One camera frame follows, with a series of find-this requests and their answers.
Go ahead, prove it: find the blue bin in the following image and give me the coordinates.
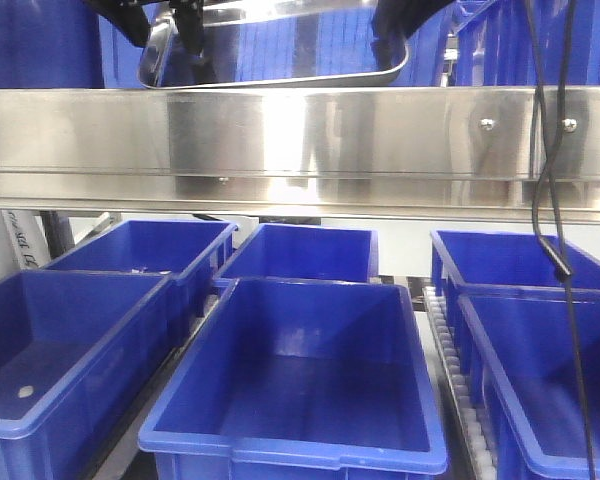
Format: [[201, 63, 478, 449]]
[[44, 220, 237, 346], [458, 295, 600, 479], [430, 230, 600, 327], [0, 270, 172, 479], [213, 223, 379, 289], [138, 278, 449, 479]]

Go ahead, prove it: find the blue bin lower rear right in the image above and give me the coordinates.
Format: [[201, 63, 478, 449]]
[[430, 230, 600, 327]]

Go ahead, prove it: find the stainless steel rack front rail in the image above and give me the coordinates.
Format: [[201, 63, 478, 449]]
[[0, 87, 600, 223]]

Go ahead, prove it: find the lower white roller track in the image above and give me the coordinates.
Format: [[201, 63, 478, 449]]
[[423, 286, 497, 479]]

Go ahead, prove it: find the blue bin lower rear left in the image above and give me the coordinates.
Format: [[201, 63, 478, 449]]
[[44, 220, 237, 346]]

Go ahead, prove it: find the silver metal tray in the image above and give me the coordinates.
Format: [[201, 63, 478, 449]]
[[138, 1, 410, 90]]

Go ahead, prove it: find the black cable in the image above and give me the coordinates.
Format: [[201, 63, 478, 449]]
[[523, 0, 599, 480]]

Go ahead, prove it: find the blue bin lower rear centre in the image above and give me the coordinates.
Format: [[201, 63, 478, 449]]
[[213, 223, 379, 289]]

